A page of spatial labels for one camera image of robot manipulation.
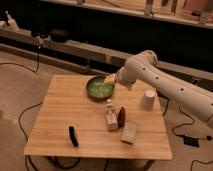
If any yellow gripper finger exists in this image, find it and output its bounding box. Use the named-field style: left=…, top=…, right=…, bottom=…
left=104, top=74, right=116, bottom=85

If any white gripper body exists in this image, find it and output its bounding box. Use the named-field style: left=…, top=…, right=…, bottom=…
left=116, top=67, right=136, bottom=90

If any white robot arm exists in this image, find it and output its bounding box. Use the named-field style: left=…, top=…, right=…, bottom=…
left=104, top=50, right=213, bottom=129

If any black eraser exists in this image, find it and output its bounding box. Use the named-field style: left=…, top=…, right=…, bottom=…
left=69, top=126, right=79, bottom=147

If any green bowl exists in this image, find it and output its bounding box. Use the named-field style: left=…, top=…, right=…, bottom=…
left=86, top=76, right=115, bottom=99

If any white small bottle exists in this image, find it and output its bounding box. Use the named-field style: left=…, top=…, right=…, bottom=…
left=106, top=99, right=118, bottom=131

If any dark red object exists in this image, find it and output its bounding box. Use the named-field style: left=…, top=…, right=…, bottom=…
left=118, top=107, right=126, bottom=127

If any wooden table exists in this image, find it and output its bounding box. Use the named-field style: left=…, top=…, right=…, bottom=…
left=24, top=75, right=172, bottom=160

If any beige sponge block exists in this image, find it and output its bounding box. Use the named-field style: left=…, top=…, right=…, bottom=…
left=121, top=122, right=136, bottom=144

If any dark round object on ledge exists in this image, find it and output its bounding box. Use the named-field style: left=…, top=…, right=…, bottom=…
left=50, top=29, right=69, bottom=43

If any black power adapter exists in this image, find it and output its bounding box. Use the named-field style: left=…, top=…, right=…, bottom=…
left=183, top=136, right=199, bottom=147

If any white spray bottle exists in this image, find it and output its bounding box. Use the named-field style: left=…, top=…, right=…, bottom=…
left=6, top=11, right=19, bottom=31

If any black floor cable left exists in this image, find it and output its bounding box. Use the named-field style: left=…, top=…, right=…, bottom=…
left=0, top=44, right=81, bottom=171

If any black cable right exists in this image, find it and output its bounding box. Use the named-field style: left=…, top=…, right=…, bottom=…
left=162, top=98, right=213, bottom=141

